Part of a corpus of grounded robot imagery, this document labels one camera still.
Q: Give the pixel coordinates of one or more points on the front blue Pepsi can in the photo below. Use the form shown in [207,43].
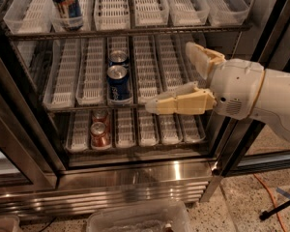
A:
[118,81]

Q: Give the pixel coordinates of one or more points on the blue Red Bull can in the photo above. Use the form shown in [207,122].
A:
[70,14]

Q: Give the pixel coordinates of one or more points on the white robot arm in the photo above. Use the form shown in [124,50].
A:
[272,105]

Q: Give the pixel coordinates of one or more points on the small clear container corner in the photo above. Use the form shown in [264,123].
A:
[9,224]

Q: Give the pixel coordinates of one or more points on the red soda can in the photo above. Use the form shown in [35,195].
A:
[101,115]
[100,137]

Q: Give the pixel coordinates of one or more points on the black tripod leg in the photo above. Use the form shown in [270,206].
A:
[279,208]

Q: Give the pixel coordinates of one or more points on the rear blue Pepsi can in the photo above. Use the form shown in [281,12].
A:
[118,58]

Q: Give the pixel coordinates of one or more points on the stainless steel fridge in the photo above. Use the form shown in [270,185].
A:
[40,178]

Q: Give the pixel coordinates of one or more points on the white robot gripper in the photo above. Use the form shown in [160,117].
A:
[237,87]

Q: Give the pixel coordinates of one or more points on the front red soda can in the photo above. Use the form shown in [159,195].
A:
[100,137]

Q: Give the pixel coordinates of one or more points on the blue pepsi can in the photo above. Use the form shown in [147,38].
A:
[118,81]
[118,58]

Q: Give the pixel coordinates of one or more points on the rear red soda can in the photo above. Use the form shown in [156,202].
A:
[101,115]

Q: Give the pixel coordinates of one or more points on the clear plastic bin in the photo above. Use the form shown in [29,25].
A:
[151,216]

